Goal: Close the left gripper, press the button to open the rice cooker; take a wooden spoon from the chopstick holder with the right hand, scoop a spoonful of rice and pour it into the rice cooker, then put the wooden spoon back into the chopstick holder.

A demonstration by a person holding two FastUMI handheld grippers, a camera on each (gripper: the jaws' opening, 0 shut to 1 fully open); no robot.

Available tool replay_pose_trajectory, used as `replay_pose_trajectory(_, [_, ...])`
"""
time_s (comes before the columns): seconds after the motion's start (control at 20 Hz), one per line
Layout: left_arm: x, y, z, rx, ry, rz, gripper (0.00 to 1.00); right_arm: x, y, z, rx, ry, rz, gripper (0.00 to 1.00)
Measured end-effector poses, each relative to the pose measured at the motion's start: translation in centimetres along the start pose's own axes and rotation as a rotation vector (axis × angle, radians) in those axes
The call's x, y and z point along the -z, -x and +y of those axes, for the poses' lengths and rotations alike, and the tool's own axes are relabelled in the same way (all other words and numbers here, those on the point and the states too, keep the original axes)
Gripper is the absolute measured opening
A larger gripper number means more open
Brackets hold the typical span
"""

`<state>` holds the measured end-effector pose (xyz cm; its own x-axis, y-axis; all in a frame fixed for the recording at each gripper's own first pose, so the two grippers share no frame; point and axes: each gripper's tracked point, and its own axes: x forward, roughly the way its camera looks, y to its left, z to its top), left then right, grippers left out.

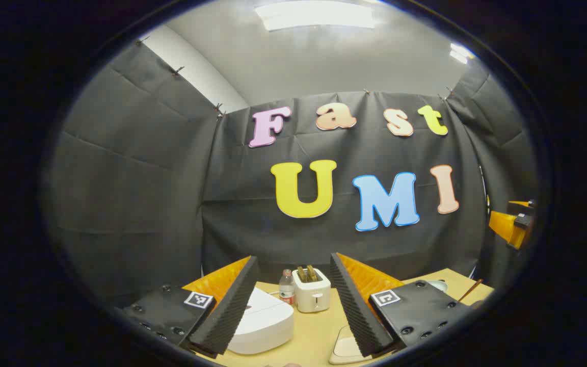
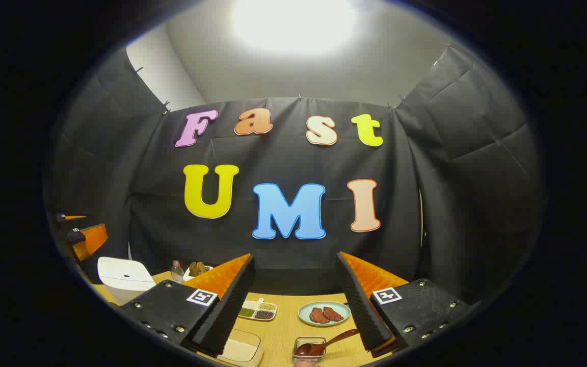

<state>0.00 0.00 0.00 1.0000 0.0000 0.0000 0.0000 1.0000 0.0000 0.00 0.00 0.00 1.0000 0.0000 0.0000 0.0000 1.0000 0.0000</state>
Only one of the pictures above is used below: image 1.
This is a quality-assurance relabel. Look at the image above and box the brown wooden spoon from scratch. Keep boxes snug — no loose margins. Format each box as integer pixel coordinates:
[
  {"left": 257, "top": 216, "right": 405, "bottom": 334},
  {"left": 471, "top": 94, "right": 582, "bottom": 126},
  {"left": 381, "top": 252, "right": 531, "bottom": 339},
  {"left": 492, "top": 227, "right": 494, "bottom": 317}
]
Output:
[{"left": 458, "top": 279, "right": 484, "bottom": 302}]

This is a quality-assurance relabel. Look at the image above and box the clear plastic water bottle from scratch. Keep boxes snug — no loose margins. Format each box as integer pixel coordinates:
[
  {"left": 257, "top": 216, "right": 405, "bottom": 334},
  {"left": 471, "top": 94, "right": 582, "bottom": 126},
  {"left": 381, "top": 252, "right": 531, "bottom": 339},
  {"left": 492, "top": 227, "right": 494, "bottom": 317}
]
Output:
[{"left": 279, "top": 269, "right": 296, "bottom": 306}]

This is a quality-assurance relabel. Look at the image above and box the ceiling light panel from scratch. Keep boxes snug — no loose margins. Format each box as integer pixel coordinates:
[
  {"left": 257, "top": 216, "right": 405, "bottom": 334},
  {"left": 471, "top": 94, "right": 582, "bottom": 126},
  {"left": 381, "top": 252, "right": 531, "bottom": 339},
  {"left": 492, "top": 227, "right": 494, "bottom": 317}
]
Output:
[
  {"left": 254, "top": 0, "right": 376, "bottom": 31},
  {"left": 449, "top": 43, "right": 475, "bottom": 64}
]

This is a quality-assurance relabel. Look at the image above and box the black backdrop cloth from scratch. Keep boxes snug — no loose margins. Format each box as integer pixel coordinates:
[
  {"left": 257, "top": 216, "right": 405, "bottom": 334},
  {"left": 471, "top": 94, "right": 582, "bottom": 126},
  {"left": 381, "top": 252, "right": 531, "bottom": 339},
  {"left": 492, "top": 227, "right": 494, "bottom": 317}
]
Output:
[{"left": 44, "top": 38, "right": 539, "bottom": 306}]

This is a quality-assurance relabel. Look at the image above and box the cream rounded board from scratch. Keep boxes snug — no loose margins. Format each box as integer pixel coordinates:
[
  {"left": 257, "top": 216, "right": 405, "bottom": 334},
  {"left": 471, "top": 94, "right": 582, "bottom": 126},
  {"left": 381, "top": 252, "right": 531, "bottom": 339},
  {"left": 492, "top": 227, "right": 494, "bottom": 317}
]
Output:
[{"left": 329, "top": 325, "right": 376, "bottom": 365}]

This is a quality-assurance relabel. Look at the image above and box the cream toaster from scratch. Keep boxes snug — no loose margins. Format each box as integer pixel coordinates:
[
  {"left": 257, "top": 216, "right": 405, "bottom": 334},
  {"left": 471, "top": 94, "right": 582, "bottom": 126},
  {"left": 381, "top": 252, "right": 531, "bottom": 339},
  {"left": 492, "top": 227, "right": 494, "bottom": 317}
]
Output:
[{"left": 292, "top": 269, "right": 332, "bottom": 313}]

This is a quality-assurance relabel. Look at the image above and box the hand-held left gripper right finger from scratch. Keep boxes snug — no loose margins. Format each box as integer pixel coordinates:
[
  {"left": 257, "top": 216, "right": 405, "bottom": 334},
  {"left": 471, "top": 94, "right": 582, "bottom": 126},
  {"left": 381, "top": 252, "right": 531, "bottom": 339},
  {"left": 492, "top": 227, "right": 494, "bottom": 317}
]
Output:
[{"left": 330, "top": 252, "right": 472, "bottom": 357}]

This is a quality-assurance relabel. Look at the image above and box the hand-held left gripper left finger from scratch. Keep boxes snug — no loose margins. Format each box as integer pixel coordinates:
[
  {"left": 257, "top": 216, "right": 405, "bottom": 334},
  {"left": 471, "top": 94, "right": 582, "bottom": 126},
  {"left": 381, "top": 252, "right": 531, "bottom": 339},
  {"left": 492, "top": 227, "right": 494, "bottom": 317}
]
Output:
[{"left": 123, "top": 256, "right": 259, "bottom": 357}]

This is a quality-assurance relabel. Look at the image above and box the white rice cooker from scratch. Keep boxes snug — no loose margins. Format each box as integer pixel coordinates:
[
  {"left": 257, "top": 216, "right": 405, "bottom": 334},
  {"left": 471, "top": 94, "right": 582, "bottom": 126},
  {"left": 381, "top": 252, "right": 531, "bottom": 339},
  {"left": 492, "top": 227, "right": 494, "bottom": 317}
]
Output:
[{"left": 227, "top": 287, "right": 295, "bottom": 355}]

